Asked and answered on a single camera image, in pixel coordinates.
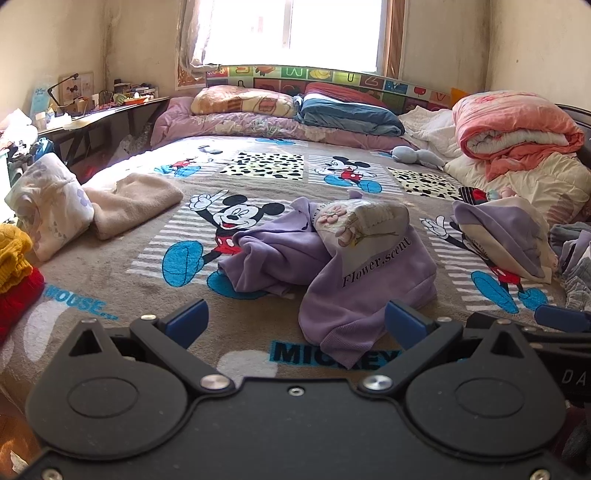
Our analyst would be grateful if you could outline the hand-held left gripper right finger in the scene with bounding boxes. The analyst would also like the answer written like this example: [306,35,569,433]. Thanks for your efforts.
[359,299,523,397]

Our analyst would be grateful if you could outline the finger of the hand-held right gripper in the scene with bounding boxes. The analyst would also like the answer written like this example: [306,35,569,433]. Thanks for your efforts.
[534,304,591,334]

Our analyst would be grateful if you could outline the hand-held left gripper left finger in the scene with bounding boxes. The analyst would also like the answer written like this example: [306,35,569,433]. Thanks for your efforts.
[68,298,235,397]

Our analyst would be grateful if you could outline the purple sweatshirt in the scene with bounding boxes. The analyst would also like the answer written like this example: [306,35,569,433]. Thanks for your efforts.
[217,189,438,370]

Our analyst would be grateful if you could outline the grey crumpled clothes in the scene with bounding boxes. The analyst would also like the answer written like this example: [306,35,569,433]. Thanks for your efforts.
[549,222,591,313]

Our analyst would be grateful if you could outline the cartoon mouse printed blanket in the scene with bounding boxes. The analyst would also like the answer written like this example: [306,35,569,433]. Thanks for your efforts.
[0,134,591,416]

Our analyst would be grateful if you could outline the purple and cream garment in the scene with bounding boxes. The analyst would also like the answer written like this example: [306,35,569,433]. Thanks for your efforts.
[450,196,562,284]

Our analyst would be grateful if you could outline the folded beige sweater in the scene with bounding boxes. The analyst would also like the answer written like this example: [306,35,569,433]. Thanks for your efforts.
[83,172,185,241]

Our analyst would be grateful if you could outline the cream quilt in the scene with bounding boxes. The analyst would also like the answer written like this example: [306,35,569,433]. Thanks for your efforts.
[443,152,591,228]

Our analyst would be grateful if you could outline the black striped sock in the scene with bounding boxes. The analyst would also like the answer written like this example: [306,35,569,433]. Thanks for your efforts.
[459,186,488,206]

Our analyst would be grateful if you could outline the grey plush toy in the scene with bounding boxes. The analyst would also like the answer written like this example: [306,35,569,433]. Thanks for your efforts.
[392,145,447,169]

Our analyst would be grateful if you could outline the red knit sweater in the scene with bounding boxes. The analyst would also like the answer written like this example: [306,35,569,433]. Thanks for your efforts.
[0,268,46,345]

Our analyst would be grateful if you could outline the folded cream floral garment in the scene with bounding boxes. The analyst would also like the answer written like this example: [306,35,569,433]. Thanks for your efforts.
[4,152,96,263]

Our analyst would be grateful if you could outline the yellow knit sweater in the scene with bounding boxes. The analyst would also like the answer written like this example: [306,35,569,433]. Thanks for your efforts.
[0,223,36,294]

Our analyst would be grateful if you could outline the white quilt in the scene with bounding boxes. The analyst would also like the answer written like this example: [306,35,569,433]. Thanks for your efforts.
[399,106,463,160]

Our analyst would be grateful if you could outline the pink rolled quilt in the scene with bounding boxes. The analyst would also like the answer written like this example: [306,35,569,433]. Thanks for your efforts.
[451,90,586,182]

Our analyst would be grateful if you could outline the folded blue blanket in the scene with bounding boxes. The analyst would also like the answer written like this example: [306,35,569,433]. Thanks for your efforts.
[295,92,406,137]

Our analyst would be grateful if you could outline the dark desk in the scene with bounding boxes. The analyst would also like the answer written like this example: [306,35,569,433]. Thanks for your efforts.
[37,95,172,182]

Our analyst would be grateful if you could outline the orange patterned pillow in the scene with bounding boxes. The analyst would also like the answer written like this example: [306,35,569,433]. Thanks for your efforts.
[191,85,300,119]

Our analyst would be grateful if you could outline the pile of desk clutter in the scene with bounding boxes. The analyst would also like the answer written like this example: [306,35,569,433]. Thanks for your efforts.
[96,78,156,110]

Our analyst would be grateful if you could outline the folded red blanket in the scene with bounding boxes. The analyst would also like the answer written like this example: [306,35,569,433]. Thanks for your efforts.
[302,82,393,110]

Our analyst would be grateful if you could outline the picture card on stand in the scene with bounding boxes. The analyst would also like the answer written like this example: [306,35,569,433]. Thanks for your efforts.
[58,71,96,110]

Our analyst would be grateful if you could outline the black desk lamp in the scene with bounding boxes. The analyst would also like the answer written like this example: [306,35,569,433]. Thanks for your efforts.
[48,72,80,112]

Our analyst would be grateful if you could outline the colourful headboard mat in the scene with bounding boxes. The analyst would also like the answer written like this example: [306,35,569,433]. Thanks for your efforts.
[205,65,457,112]

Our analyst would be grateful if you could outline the orange curtain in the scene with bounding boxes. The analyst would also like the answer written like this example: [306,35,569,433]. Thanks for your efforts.
[379,0,408,80]

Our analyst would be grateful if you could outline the sheer white curtain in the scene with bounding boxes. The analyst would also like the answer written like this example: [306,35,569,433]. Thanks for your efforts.
[178,0,228,71]

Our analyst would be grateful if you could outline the window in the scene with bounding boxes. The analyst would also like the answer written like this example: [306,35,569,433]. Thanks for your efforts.
[203,0,389,69]

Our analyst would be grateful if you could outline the dark wooden bed frame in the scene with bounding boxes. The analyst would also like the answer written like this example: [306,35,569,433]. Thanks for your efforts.
[554,104,591,168]

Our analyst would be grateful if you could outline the orange wall poster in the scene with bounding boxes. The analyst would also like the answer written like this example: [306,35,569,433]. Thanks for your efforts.
[175,64,208,89]

